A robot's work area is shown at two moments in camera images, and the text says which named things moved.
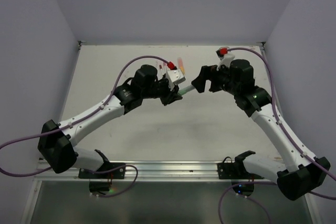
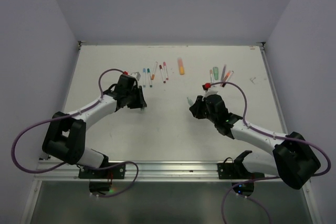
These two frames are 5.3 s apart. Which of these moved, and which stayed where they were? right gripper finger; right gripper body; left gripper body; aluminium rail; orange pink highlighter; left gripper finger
Moved: right gripper body; left gripper finger; left gripper body; right gripper finger
Stayed: aluminium rail; orange pink highlighter
